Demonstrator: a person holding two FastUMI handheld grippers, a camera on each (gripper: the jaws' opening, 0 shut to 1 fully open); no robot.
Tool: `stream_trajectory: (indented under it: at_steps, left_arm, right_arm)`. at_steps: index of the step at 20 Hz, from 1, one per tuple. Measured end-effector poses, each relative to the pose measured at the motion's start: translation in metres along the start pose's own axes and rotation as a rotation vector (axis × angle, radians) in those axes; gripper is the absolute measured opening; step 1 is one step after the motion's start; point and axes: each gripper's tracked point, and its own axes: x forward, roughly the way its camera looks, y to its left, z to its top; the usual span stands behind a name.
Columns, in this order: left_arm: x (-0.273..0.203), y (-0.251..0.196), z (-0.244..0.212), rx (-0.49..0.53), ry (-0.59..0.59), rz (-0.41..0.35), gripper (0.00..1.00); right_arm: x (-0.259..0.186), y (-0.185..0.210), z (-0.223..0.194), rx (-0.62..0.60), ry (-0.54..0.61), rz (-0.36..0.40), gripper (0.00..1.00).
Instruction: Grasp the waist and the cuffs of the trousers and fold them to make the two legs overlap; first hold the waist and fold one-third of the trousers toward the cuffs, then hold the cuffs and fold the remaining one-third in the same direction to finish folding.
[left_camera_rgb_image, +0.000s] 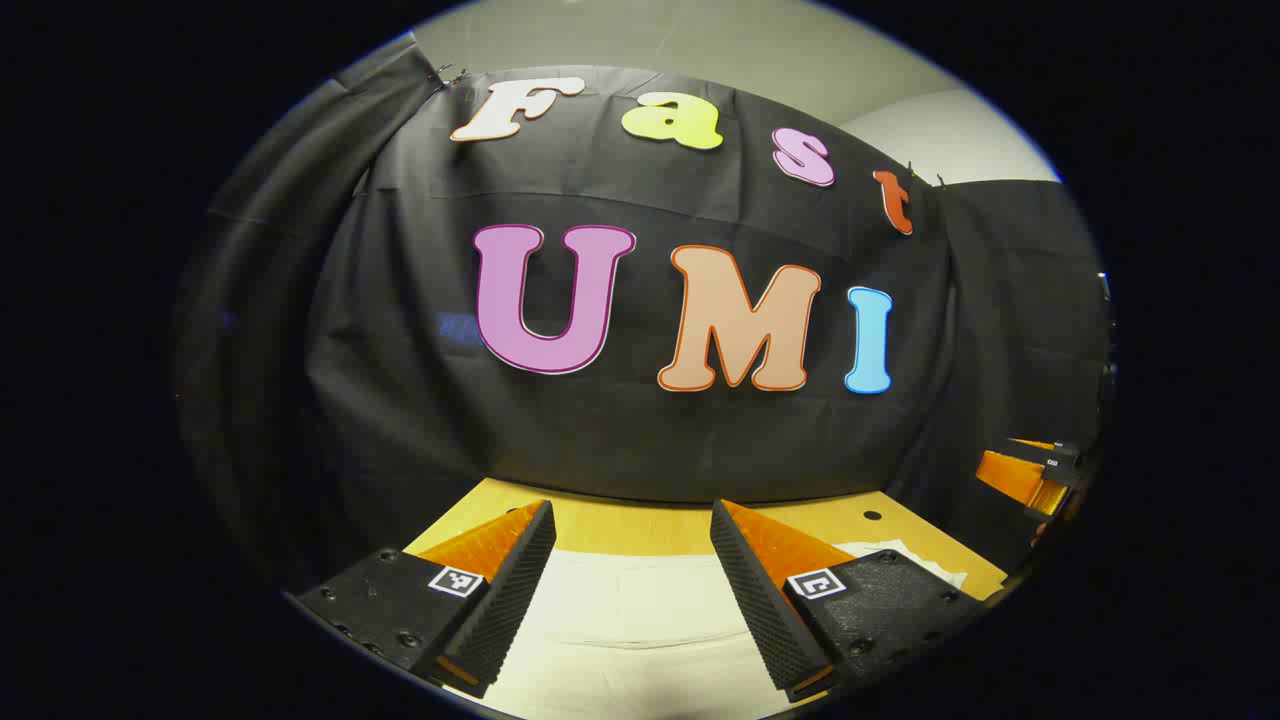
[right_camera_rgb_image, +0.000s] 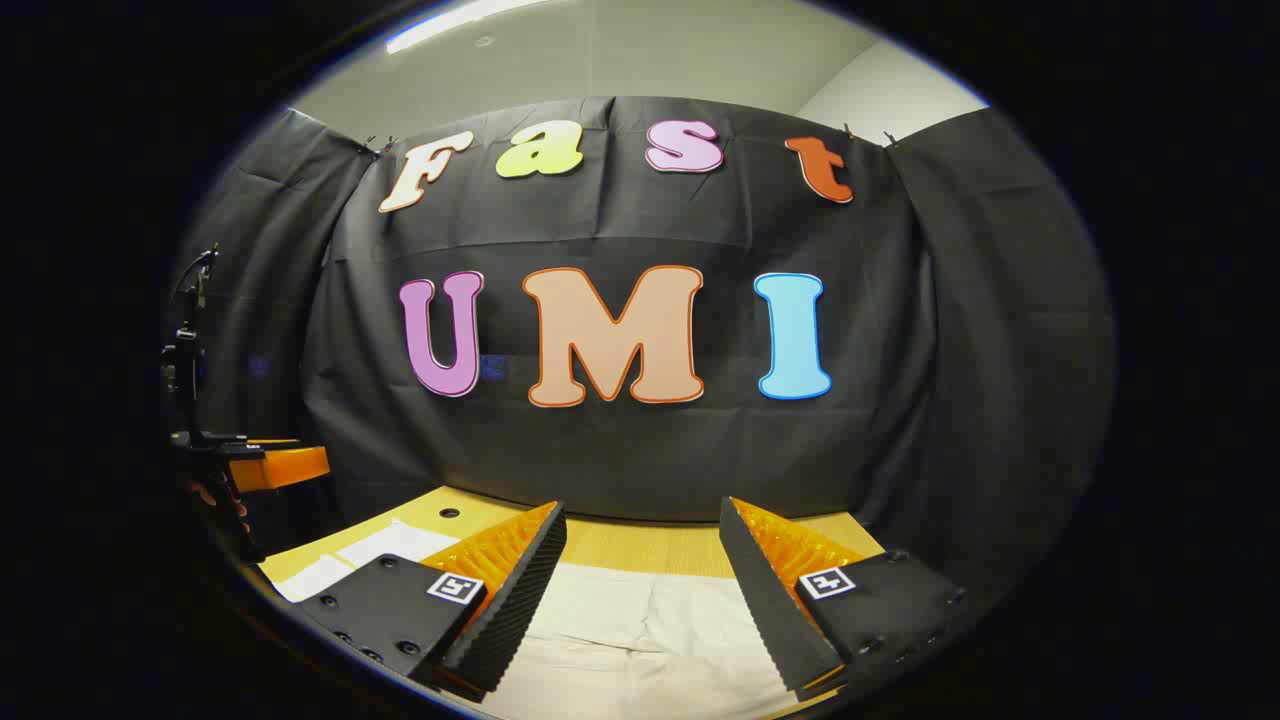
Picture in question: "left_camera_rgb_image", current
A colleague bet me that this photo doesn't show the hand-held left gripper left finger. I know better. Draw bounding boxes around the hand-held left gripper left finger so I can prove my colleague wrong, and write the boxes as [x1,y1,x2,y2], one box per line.
[290,500,557,699]

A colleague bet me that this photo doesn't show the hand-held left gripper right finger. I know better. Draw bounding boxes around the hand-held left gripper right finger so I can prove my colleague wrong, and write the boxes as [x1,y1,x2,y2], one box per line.
[710,500,991,703]

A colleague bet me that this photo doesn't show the white jeans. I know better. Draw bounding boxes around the white jeans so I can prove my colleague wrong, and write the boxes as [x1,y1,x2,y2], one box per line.
[480,540,969,720]

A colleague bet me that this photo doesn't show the black backdrop cloth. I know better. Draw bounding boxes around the black backdrop cloth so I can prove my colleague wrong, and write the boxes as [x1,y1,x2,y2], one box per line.
[175,30,1113,601]

